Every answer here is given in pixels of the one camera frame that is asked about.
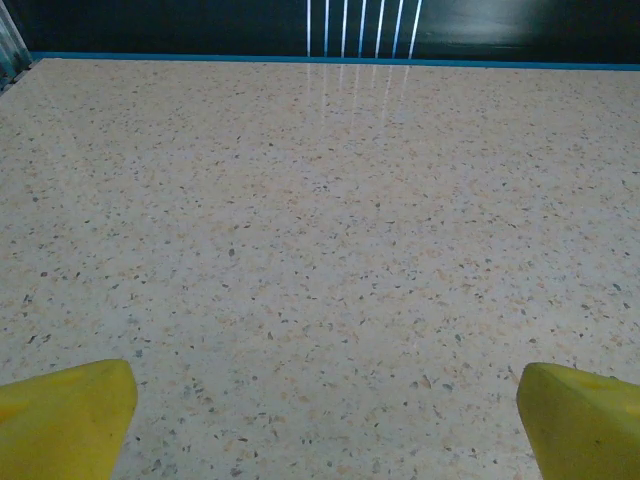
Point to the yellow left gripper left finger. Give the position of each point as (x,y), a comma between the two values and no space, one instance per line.
(60,425)

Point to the aluminium frame post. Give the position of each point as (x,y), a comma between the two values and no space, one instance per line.
(10,35)

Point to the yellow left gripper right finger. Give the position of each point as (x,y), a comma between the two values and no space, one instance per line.
(585,430)

